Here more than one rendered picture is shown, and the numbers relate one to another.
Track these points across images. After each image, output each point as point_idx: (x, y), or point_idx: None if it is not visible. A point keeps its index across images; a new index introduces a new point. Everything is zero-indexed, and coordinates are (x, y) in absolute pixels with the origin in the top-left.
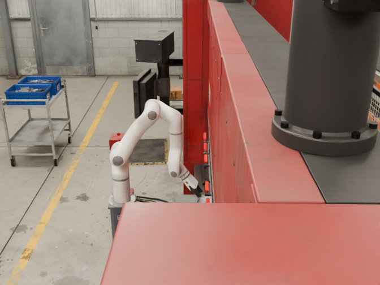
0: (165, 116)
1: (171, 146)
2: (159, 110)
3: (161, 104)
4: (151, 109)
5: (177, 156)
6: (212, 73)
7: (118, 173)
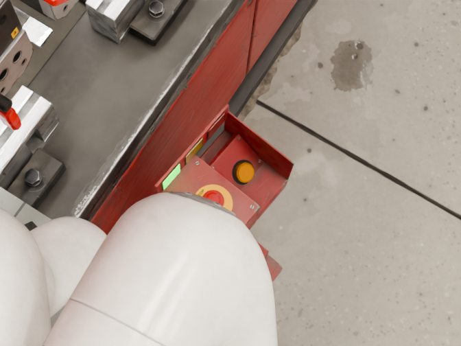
0: (40, 265)
1: (54, 279)
2: (112, 229)
3: None
4: (196, 209)
5: (57, 225)
6: None
7: None
